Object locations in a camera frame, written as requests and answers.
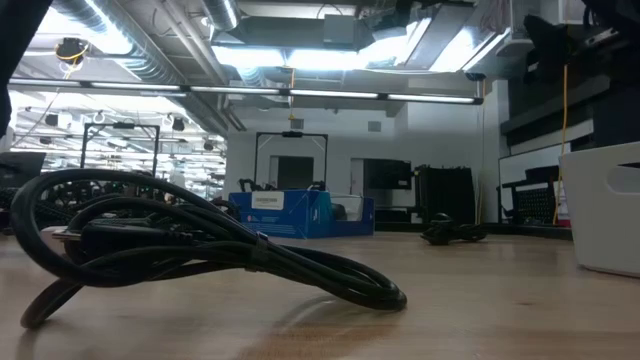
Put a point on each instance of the white plastic storage bin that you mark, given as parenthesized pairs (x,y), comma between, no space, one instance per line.
(590,225)

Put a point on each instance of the black perforated rack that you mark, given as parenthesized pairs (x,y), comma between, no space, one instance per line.
(535,205)

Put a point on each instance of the blue cardboard box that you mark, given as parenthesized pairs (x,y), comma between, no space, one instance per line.
(300,220)

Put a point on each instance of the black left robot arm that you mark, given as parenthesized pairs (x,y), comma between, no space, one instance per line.
(15,40)

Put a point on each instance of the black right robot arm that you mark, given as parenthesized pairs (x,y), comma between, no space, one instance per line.
(550,40)

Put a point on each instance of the dark wall screen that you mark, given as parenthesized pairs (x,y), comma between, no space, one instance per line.
(387,174)

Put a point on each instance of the black metal station frame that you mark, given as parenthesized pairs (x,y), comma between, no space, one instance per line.
(256,160)
(83,145)

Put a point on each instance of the long ceiling light bar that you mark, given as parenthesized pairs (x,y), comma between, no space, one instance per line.
(240,90)

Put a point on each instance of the black cabinet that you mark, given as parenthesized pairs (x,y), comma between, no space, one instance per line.
(445,195)

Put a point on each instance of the black computer monitor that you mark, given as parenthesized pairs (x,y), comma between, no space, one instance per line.
(20,169)

